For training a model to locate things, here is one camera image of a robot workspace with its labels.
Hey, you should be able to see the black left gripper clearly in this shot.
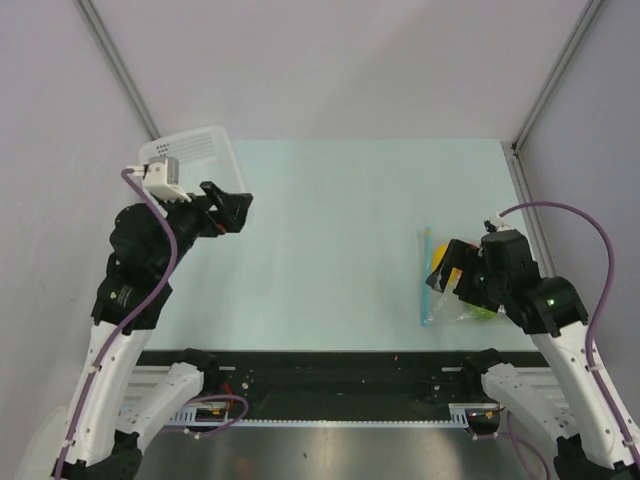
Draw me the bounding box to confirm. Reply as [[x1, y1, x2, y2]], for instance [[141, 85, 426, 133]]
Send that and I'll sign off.
[[155, 179, 252, 275]]

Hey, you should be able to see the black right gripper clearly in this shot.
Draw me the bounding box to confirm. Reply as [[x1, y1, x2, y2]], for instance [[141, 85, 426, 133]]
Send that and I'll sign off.
[[425, 238, 508, 312]]

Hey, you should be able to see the clear zip top bag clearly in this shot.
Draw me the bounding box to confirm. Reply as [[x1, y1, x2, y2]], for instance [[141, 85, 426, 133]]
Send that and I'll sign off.
[[420, 227, 505, 327]]

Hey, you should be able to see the yellow fake lemon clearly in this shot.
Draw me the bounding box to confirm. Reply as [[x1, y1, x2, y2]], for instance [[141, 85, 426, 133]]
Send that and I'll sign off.
[[431, 244, 448, 270]]

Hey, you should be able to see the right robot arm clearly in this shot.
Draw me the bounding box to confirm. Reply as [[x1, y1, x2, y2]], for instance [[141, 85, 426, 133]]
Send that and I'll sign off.
[[424, 230, 639, 479]]

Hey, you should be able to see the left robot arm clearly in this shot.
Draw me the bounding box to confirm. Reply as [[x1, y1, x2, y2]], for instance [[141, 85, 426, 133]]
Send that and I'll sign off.
[[51, 181, 253, 479]]

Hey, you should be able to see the green fake fruit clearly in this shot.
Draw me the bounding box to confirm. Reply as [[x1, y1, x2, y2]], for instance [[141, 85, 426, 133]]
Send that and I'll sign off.
[[463, 305, 497, 320]]

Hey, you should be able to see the white plastic basket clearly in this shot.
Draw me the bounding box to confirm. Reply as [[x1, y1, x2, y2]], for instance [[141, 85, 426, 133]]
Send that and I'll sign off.
[[138, 126, 247, 194]]

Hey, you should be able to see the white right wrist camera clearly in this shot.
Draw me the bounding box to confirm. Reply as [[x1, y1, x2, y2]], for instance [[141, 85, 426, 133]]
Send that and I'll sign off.
[[484, 213, 512, 233]]

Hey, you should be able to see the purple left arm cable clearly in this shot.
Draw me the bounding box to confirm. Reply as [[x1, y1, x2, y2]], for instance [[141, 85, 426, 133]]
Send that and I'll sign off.
[[52, 167, 180, 479]]

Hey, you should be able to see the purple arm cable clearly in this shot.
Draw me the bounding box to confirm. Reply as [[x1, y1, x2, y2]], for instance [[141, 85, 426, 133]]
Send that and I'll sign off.
[[492, 201, 640, 464], [52, 167, 180, 479]]

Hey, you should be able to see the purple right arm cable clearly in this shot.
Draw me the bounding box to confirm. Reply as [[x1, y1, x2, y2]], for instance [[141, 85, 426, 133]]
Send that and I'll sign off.
[[492, 201, 640, 464]]

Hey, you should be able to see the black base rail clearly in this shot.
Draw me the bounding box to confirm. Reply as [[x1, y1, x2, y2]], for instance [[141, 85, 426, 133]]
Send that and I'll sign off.
[[102, 349, 549, 421]]

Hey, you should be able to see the white slotted cable duct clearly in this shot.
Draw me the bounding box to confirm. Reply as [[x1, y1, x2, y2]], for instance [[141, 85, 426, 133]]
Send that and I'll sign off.
[[167, 402, 502, 430]]

